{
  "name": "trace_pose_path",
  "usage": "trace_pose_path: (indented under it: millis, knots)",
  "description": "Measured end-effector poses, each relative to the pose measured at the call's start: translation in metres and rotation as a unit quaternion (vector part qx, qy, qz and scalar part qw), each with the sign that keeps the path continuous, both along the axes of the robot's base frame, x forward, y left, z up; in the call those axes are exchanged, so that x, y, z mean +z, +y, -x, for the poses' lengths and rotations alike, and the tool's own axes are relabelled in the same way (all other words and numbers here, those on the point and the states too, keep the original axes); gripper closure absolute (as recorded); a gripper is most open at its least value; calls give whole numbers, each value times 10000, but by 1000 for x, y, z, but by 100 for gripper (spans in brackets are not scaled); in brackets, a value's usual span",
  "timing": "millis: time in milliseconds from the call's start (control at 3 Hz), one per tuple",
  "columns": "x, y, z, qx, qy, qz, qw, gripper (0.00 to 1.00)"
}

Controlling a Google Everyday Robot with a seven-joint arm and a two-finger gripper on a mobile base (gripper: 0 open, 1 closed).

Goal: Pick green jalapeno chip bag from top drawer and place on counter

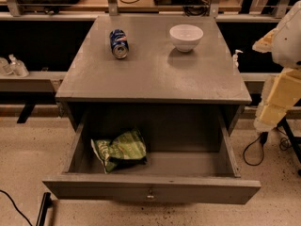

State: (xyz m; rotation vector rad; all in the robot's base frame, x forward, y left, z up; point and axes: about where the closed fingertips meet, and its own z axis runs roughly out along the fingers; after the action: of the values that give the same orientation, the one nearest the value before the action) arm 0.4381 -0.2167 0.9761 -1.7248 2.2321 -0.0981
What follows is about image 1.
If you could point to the grey cabinet with counter top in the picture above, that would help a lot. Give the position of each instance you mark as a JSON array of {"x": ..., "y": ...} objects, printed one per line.
[{"x": 153, "y": 71}]

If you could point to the silver drawer keyhole handle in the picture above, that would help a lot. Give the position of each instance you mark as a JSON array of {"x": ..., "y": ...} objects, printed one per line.
[{"x": 150, "y": 196}]

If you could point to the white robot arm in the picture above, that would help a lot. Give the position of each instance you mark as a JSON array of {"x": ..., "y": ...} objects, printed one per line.
[{"x": 288, "y": 40}]

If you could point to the open grey top drawer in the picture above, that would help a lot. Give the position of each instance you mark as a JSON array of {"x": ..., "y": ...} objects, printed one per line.
[{"x": 189, "y": 159}]

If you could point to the black metal floor stand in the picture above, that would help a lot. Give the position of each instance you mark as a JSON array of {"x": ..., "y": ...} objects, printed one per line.
[{"x": 45, "y": 204}]

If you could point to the green jalapeno chip bag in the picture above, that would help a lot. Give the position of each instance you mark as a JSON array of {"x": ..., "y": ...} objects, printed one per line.
[{"x": 125, "y": 150}]

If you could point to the white ceramic bowl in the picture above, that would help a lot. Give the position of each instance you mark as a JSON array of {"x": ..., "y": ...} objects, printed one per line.
[{"x": 185, "y": 37}]

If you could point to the blue soda can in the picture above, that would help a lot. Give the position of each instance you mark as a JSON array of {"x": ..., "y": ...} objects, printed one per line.
[{"x": 119, "y": 44}]

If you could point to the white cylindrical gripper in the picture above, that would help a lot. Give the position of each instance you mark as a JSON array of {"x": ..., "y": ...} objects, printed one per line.
[{"x": 288, "y": 44}]

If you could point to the clear plastic bottle left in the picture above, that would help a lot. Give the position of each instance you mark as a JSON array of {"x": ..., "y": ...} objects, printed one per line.
[{"x": 18, "y": 66}]

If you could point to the small white pump bottle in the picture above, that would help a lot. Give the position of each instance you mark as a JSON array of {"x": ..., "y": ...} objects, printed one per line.
[{"x": 235, "y": 57}]

